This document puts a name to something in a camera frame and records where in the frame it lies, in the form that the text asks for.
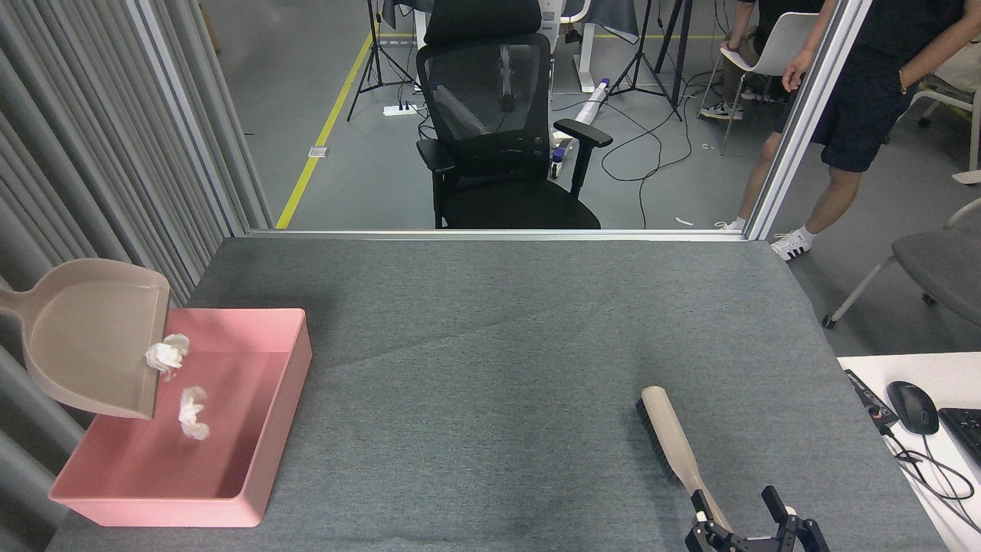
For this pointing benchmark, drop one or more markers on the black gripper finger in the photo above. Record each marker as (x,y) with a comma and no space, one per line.
(701,537)
(801,537)

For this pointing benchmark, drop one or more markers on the beige brush black bristles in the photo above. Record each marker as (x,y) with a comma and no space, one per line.
(674,441)

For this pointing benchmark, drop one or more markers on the white paper wad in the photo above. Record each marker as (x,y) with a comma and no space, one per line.
(191,414)
(165,355)

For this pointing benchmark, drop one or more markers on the beige plastic dustpan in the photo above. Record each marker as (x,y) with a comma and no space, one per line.
(92,337)

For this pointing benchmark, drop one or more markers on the pink plastic bin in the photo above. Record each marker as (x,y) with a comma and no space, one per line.
(230,429)

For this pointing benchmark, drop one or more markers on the person's right hand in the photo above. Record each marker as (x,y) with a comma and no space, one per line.
(797,73)

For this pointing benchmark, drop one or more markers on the white desk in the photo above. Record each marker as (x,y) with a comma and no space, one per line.
(889,475)

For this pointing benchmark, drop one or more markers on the black remote red button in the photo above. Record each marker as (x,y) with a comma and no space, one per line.
(870,397)

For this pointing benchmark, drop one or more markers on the black computer mouse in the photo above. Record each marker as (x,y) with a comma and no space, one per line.
(912,406)

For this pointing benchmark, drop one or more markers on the black keyboard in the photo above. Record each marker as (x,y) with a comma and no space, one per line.
(966,429)

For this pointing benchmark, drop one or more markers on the grey padded office chair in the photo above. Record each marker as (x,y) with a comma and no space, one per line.
(943,272)

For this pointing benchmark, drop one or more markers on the standing person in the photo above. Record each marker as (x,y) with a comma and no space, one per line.
(866,107)

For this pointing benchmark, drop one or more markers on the white tube purple end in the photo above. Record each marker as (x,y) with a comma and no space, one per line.
(592,103)

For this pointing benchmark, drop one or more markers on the seated person white shoes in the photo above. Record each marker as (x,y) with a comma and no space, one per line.
(737,80)

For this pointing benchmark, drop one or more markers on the black tripod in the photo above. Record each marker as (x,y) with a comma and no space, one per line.
(636,69)
(375,54)

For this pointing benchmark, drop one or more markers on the black mesh office chair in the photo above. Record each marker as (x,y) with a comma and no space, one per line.
(498,100)

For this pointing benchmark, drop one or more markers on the white stand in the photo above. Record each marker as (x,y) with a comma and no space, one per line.
(588,54)

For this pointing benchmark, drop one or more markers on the white plastic chair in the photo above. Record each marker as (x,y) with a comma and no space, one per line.
(774,38)

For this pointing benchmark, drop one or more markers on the white power strip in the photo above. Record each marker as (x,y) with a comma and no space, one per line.
(400,110)

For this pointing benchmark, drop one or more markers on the metal floor outlet plate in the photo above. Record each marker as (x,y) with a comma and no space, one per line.
(319,152)

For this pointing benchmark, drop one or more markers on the grey curtain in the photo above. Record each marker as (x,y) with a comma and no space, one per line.
(61,153)

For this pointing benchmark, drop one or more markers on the silver table rail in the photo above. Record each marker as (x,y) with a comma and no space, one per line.
(498,234)

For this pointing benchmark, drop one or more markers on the silver frame post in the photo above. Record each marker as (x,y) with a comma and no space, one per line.
(805,130)
(191,123)

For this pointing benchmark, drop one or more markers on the white frame wheeled chair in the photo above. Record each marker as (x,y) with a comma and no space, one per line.
(950,100)

